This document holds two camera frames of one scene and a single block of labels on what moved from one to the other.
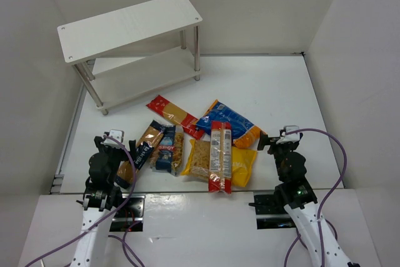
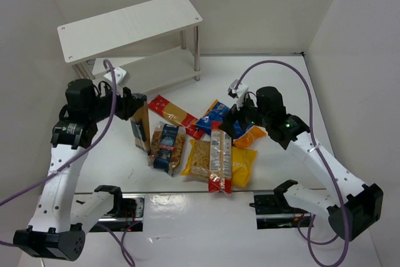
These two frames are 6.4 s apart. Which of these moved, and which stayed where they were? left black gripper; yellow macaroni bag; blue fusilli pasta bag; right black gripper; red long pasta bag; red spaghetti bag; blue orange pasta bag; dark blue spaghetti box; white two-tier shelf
Moved: left black gripper; dark blue spaghetti box; right black gripper
Stayed: red long pasta bag; blue orange pasta bag; red spaghetti bag; blue fusilli pasta bag; white two-tier shelf; yellow macaroni bag
